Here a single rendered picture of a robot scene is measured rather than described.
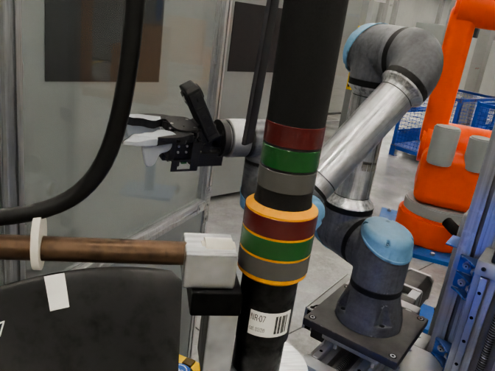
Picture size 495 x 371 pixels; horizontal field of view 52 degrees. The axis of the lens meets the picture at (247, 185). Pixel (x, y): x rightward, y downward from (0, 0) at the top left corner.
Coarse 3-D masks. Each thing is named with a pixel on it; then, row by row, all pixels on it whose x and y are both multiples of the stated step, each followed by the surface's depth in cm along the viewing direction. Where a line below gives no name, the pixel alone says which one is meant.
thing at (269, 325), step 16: (256, 288) 30; (272, 288) 30; (288, 288) 30; (256, 304) 30; (272, 304) 30; (288, 304) 30; (240, 320) 31; (256, 320) 30; (272, 320) 30; (288, 320) 31; (240, 336) 31; (256, 336) 31; (272, 336) 31; (240, 352) 32; (256, 352) 31; (272, 352) 31; (240, 368) 32; (256, 368) 32; (272, 368) 32
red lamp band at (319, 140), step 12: (264, 132) 28; (276, 132) 27; (288, 132) 27; (300, 132) 27; (312, 132) 27; (324, 132) 28; (276, 144) 27; (288, 144) 27; (300, 144) 27; (312, 144) 27
